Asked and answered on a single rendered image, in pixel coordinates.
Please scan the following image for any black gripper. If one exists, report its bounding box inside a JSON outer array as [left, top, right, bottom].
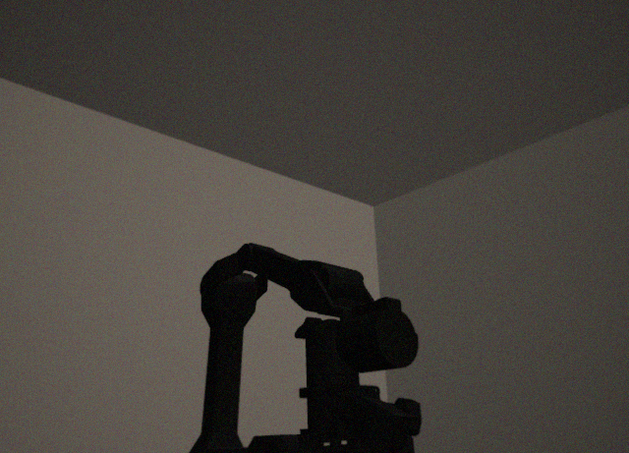
[[248, 374, 415, 453]]

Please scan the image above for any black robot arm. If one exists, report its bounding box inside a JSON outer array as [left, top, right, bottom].
[[189, 243, 422, 453]]

